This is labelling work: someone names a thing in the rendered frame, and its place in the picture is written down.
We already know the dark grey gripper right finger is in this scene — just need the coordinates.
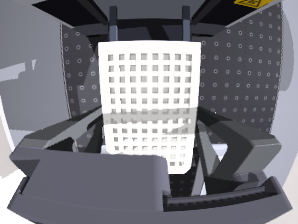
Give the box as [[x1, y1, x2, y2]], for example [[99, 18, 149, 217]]
[[195, 105, 282, 194]]

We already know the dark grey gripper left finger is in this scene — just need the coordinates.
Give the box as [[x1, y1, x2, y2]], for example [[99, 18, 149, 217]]
[[18, 105, 105, 153]]

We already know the white well plate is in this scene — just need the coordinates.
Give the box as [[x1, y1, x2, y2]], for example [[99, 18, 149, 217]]
[[98, 41, 201, 174]]

